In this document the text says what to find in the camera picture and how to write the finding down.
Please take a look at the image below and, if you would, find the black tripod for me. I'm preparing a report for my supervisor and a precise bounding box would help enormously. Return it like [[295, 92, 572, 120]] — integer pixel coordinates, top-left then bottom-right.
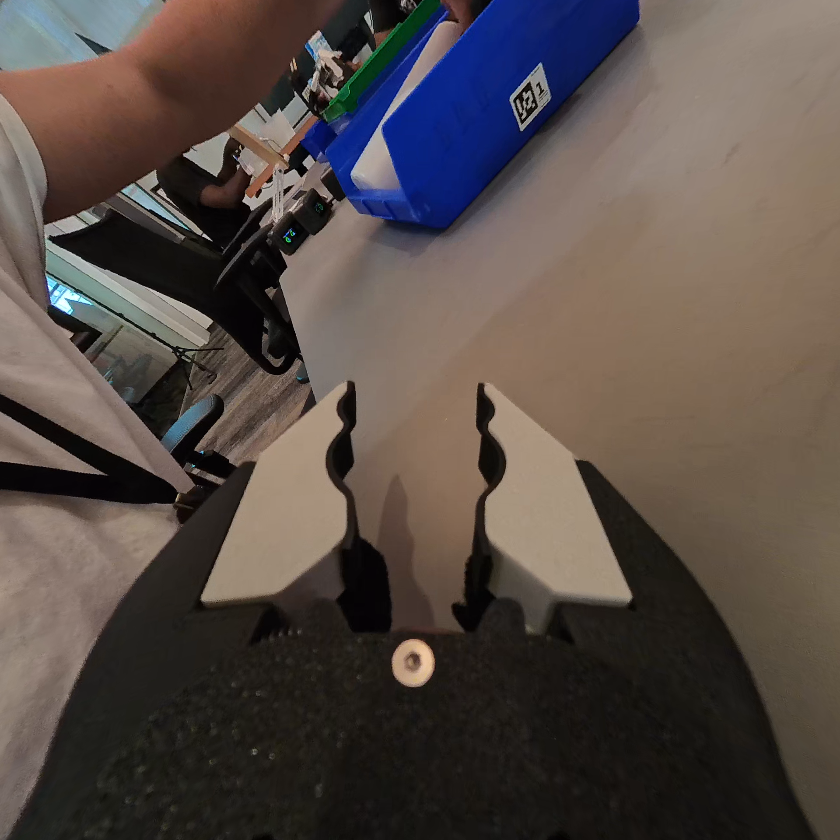
[[167, 341, 225, 389]]

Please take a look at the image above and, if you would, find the blue and black stool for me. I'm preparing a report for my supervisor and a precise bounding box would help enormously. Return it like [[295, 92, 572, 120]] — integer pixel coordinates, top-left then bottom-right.
[[161, 394, 238, 481]]

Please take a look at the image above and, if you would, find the black lanyard strap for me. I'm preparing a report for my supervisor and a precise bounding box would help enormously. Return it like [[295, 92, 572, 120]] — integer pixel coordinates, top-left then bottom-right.
[[0, 394, 198, 521]]

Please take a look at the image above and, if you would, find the person's left forearm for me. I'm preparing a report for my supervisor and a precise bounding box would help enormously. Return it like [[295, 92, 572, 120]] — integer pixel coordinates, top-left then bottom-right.
[[0, 0, 345, 225]]

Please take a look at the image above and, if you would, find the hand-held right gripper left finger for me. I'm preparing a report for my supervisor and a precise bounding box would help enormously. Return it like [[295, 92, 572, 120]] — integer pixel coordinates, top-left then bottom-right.
[[200, 381, 359, 605]]

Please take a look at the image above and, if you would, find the green plastic bin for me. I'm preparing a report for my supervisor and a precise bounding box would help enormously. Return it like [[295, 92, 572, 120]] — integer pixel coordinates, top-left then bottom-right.
[[323, 0, 442, 123]]

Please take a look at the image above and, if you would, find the black office chair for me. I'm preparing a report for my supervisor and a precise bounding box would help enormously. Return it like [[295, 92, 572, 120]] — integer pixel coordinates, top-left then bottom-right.
[[49, 197, 307, 378]]

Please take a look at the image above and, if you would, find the black device with lit screen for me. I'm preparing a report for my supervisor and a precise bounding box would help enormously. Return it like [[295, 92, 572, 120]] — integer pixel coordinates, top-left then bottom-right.
[[298, 190, 337, 235], [269, 213, 313, 257]]

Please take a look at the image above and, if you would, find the large blue plastic bin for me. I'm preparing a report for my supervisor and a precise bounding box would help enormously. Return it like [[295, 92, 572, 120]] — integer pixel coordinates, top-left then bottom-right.
[[326, 0, 641, 231]]

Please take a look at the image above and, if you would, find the white roll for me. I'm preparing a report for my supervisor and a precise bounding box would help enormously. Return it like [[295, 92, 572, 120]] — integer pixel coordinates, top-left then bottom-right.
[[350, 20, 468, 194]]

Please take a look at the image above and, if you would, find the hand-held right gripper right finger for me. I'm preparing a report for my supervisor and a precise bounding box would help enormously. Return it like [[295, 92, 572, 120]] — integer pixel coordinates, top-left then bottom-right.
[[474, 382, 635, 636]]

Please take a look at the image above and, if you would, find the wooden desk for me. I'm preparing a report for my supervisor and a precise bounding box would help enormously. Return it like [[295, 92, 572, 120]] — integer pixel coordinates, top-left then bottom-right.
[[226, 125, 294, 199]]

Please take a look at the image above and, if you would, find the small blue plastic bin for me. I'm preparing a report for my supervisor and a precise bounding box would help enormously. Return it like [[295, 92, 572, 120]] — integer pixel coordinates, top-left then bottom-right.
[[301, 118, 340, 160]]

